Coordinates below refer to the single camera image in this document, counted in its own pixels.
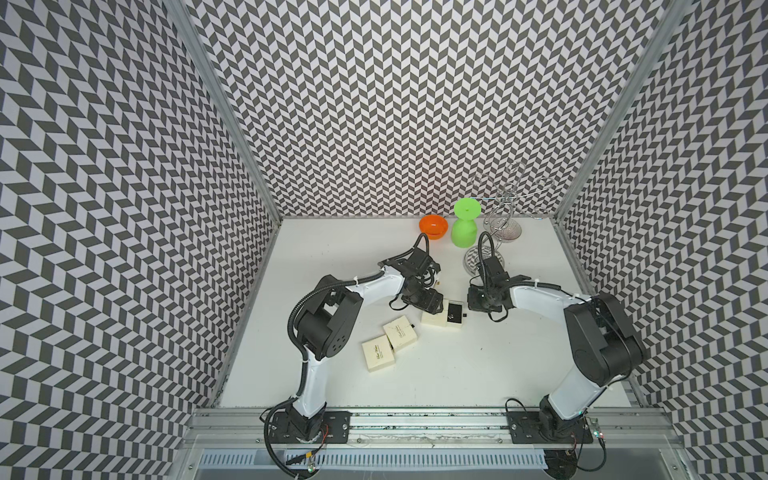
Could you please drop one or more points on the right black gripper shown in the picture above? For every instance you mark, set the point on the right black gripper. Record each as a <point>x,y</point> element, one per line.
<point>473,304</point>

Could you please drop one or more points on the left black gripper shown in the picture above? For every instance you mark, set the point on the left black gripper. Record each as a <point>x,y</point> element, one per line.
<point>432,301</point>

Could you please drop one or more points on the cream jewelry box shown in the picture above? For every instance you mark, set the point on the cream jewelry box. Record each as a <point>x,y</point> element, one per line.
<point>453,315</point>
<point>378,353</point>
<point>400,333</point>

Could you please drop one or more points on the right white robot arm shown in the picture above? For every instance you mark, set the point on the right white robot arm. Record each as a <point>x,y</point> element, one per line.
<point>605,345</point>

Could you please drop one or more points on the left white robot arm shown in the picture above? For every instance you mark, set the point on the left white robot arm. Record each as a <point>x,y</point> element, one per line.
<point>321,323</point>

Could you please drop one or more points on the silver jewelry stand front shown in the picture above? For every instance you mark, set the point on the silver jewelry stand front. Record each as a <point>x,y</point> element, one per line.
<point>474,259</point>

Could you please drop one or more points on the green plastic stand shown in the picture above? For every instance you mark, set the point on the green plastic stand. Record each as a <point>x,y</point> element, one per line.
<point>464,229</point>

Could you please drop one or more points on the orange bowl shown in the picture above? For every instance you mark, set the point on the orange bowl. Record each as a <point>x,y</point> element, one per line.
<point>433,226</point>

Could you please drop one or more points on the silver wire jewelry tree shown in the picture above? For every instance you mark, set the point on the silver wire jewelry tree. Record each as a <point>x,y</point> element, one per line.
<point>514,198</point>

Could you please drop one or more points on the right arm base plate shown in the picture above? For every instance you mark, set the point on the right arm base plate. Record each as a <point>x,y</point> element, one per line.
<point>532,428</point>

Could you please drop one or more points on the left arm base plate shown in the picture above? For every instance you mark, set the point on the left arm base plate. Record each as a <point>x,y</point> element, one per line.
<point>292,428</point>

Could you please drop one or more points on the aluminium mounting rail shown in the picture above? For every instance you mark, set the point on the aluminium mounting rail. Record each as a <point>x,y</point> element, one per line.
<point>619,427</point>

